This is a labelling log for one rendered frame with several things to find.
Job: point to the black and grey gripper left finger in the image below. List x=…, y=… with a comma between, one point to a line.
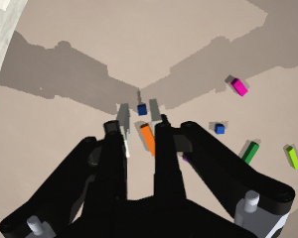
x=94, y=172

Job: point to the small blue block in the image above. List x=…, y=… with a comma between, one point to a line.
x=219, y=129
x=142, y=110

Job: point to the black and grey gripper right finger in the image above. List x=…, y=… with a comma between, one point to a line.
x=257, y=203

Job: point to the orange rod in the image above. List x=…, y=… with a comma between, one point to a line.
x=148, y=136

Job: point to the small magenta block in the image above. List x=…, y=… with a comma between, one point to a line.
x=238, y=86

